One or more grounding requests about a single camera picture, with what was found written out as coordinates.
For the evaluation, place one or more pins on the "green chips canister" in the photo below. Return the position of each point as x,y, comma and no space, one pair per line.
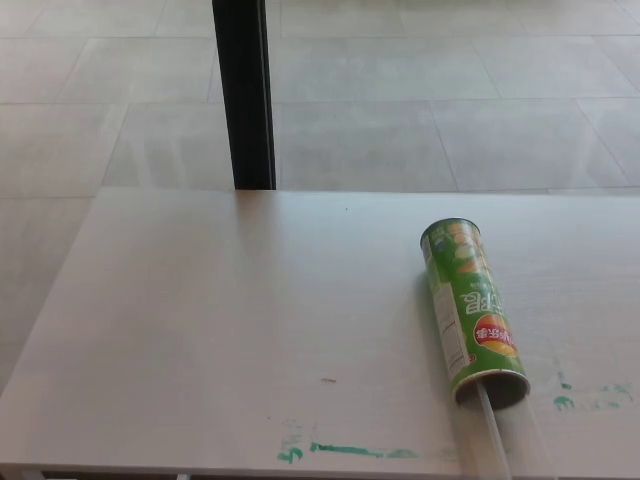
462,295

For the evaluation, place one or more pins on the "clear plastic chips tray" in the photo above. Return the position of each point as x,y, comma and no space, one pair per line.
492,430

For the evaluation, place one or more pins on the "black vertical pillar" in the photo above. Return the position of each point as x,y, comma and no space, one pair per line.
243,95

